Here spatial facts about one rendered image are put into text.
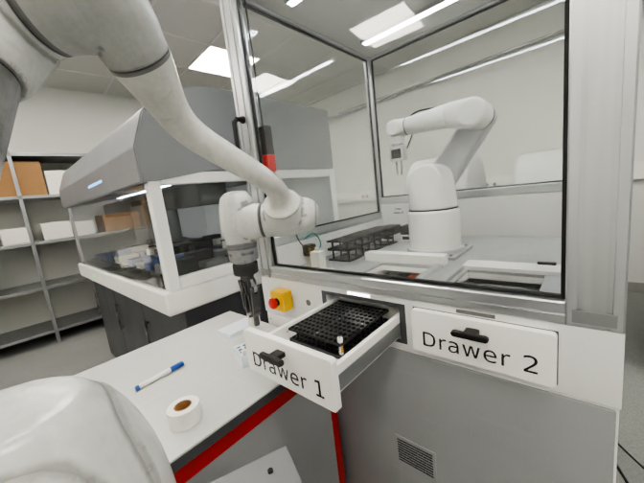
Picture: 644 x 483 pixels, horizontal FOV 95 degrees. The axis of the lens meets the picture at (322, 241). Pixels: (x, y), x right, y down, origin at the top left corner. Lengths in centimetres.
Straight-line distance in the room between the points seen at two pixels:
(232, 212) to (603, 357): 86
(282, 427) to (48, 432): 75
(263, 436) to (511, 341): 63
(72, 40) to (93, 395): 47
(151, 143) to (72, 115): 354
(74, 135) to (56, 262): 154
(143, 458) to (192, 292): 119
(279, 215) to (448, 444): 74
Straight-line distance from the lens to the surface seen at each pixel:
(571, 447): 87
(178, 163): 143
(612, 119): 68
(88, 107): 497
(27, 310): 480
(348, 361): 68
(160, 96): 62
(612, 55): 69
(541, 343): 74
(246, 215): 86
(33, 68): 61
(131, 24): 57
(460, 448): 98
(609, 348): 75
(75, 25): 58
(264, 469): 56
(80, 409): 27
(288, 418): 97
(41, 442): 26
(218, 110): 159
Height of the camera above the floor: 124
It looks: 9 degrees down
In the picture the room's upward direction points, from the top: 7 degrees counter-clockwise
